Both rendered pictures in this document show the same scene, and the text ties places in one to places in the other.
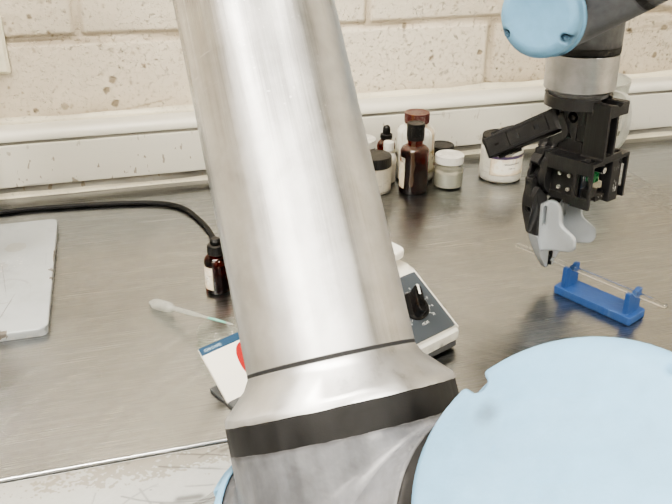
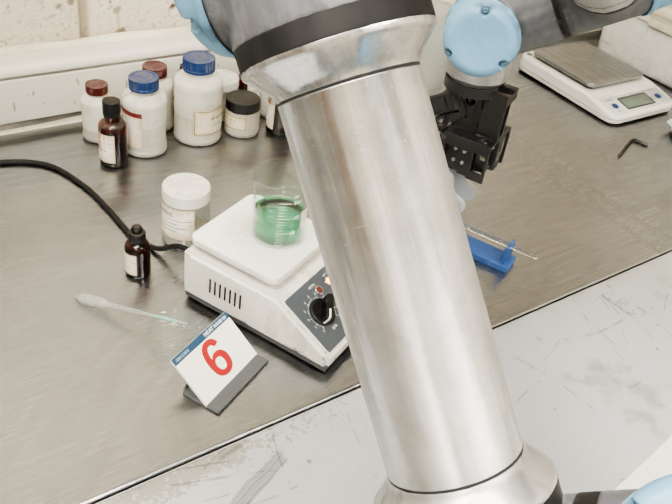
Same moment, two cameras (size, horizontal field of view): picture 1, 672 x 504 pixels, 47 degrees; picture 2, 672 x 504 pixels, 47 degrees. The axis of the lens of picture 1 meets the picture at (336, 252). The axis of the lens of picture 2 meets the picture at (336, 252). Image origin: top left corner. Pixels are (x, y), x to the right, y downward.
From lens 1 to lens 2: 28 cm
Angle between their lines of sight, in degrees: 23
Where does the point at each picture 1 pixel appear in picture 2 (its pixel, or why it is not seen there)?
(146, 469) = (160, 490)
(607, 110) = (504, 100)
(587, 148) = (482, 129)
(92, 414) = (78, 440)
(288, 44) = (437, 219)
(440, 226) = not seen: hidden behind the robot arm
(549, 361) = not seen: outside the picture
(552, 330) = not seen: hidden behind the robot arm
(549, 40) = (488, 65)
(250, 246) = (416, 396)
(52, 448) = (56, 485)
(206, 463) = (213, 473)
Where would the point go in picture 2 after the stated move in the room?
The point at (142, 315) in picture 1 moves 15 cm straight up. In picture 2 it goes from (73, 313) to (61, 202)
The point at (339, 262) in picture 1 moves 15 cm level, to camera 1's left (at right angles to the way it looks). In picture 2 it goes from (488, 402) to (227, 449)
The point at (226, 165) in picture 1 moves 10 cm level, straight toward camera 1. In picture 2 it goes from (387, 328) to (494, 470)
